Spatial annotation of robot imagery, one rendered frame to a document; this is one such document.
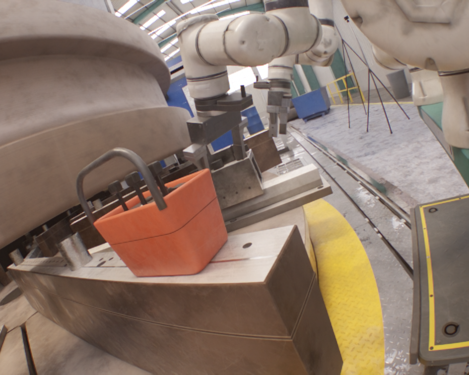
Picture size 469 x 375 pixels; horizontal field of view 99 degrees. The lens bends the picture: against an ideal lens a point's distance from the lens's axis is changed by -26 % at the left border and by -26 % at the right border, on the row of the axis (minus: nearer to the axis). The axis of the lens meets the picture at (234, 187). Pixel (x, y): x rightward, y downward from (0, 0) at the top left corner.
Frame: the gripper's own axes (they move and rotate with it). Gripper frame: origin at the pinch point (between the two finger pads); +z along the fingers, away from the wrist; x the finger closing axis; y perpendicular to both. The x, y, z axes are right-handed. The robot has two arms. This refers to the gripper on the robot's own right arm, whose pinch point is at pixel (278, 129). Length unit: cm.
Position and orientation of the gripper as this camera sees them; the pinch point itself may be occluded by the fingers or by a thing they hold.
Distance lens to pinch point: 95.2
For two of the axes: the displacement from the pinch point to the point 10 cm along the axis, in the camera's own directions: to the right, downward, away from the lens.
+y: 9.1, 1.3, -3.8
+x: 4.1, -2.6, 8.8
